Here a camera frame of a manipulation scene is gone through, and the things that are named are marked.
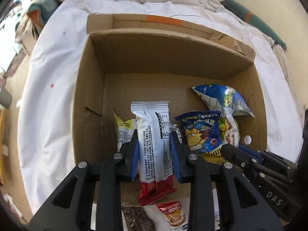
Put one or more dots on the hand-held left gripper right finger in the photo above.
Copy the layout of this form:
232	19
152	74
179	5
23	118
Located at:
174	158

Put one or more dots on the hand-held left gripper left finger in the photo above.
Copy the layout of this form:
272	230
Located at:
134	158

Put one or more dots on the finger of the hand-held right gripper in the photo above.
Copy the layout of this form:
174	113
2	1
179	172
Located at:
233	152
252	152

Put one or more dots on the white red snack packet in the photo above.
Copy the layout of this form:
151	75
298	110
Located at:
154	144

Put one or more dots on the white yellow snack packet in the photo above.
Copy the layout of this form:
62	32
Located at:
124	130

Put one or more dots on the blue bear snack packet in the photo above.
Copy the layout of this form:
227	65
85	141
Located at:
202	134

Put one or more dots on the blue white snack packet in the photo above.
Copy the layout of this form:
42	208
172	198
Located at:
216	96

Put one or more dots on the brown cardboard box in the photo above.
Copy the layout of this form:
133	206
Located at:
156	60

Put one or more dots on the orange white snack packet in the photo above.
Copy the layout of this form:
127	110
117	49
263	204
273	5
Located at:
173	215

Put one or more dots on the dark brown snack packet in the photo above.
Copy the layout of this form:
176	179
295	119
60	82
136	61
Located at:
137	219

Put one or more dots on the white printed bed sheet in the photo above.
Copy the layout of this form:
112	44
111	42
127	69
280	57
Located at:
53	101

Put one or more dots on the green rolled mat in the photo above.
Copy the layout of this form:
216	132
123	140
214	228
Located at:
255	21

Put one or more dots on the patterned floor rug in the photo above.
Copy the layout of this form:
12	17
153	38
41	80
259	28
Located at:
16	65

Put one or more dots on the teal orange bag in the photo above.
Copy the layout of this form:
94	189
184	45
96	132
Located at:
41	12

